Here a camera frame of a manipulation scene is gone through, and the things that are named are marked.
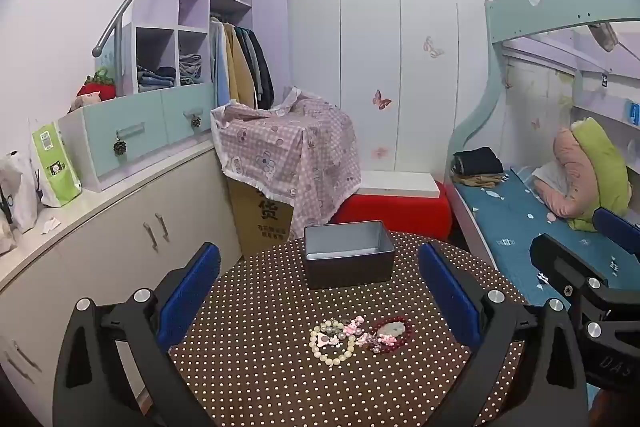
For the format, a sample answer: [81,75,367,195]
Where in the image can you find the blue printed bed sheet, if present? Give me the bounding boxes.
[452,167,640,308]

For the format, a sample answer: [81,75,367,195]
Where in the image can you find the hanging pale blue shirt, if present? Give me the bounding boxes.
[209,19,231,108]

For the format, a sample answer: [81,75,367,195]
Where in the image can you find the grey hanging cloth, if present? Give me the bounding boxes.
[590,23,621,52]

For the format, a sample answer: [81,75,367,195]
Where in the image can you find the hanging yellow coat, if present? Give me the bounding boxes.
[223,23,257,108]

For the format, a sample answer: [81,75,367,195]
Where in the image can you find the dark red bead bracelet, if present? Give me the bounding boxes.
[367,316,413,355]

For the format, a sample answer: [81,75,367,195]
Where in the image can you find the pink pillow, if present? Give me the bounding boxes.
[537,127,596,218]

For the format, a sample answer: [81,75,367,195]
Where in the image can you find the teal drawer chest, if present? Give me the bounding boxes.
[57,81,217,194]

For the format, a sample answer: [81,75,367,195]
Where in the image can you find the tan folded garment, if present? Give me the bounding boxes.
[452,174,508,188]

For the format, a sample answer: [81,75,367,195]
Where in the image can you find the white plastic bag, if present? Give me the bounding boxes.
[0,151,40,235]

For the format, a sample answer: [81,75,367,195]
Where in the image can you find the hanging dark jackets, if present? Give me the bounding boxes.
[235,27,275,110]

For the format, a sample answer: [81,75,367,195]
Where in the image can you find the white low cabinet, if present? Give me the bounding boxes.
[0,139,243,408]

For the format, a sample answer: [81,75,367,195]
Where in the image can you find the white board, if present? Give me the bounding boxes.
[357,170,441,198]

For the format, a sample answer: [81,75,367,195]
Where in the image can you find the dark folded clothes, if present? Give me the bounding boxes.
[452,147,505,178]

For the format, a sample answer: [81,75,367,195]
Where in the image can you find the strawberry plush toy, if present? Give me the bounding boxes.
[76,67,117,100]

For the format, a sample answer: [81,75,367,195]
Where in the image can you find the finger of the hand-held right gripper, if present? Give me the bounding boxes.
[592,207,640,258]
[530,233,621,323]

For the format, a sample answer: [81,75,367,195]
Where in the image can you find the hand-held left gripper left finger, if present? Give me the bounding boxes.
[52,242,222,427]

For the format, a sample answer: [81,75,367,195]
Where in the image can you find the green paper bag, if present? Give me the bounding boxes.
[31,121,83,208]

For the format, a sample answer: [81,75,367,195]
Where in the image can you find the pink checkered cloth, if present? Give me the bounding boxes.
[210,87,362,225]

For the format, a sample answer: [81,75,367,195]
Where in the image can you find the red ottoman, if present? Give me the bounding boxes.
[327,181,453,242]

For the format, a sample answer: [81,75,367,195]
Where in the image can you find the brown polka dot tablecloth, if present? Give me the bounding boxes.
[167,229,531,427]

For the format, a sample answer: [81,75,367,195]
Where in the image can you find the black tin box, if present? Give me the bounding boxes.
[303,220,396,290]

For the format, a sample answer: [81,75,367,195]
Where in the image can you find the lilac stair shelf unit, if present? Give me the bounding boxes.
[120,0,258,95]

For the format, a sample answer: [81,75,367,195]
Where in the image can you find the folded jeans pile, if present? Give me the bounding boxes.
[136,66,177,88]

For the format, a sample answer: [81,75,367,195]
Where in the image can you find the teal bunk bed frame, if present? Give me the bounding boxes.
[447,0,640,278]

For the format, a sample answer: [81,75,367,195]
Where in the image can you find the cream bead bracelet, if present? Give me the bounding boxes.
[309,318,357,367]

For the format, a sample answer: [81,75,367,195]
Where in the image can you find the white wardrobe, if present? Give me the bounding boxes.
[287,0,506,178]

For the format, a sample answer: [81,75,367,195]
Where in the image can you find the folded grey clothes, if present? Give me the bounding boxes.
[178,53,205,85]

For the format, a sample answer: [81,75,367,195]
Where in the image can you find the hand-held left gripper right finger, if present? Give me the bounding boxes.
[417,241,591,427]

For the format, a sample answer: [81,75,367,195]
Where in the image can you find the cardboard box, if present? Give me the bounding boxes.
[226,174,296,258]

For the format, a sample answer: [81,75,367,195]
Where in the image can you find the white pillow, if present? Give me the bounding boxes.
[530,161,571,202]

